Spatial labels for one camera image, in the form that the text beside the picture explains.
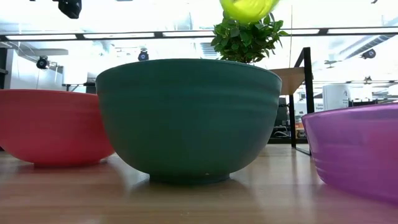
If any grey cabinet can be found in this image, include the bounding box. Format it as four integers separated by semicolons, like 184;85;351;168
6;48;65;91

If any wooden shelf with black legs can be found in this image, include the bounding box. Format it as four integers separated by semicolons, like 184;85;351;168
269;46;315;156

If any translucent purple bowl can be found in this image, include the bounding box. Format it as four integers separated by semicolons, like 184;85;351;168
300;102;398;207

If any green potted plant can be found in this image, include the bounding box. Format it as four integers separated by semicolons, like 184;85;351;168
210;11;290;65

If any white appliance with logo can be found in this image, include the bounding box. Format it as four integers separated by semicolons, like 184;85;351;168
322;83;351;111

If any coral red matte bowl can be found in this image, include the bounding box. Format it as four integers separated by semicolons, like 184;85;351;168
0;89;116;166

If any translucent yellow bowl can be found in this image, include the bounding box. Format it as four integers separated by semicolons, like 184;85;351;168
219;0;280;24

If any dark green bowl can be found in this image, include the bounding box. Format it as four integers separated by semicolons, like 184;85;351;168
95;58;283;185

